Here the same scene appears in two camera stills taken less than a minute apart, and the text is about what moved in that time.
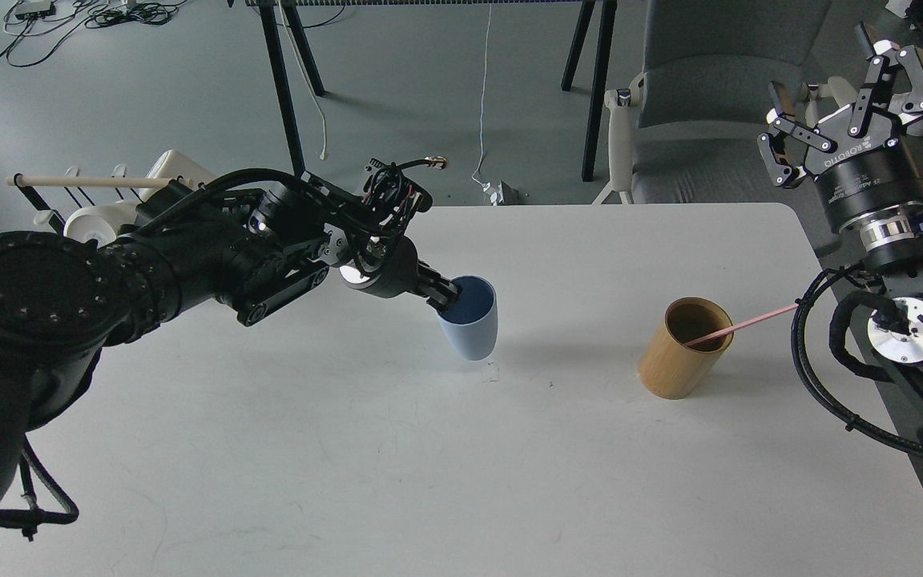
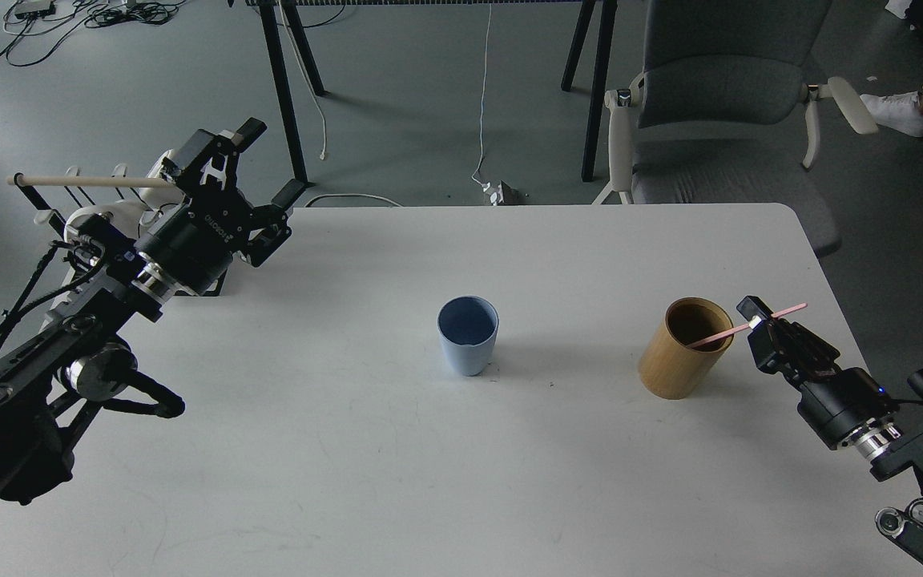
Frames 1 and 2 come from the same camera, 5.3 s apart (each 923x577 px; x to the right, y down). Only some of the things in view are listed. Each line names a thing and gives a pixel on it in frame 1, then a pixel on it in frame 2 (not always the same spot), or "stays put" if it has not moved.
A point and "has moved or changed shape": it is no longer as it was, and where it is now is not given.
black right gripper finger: x=784 y=119 → x=760 y=339
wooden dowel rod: x=85 y=181 stays put
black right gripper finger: x=922 y=98 → x=813 y=357
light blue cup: x=470 y=323 has moved or changed shape
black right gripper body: x=871 y=179 → x=852 y=409
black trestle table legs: x=290 y=6 stays put
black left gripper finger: x=443 y=294 → x=204 y=163
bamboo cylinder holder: x=671 y=369 stays put
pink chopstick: x=737 y=326 stays put
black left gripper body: x=385 y=265 → x=192 y=246
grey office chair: x=689 y=128 stays put
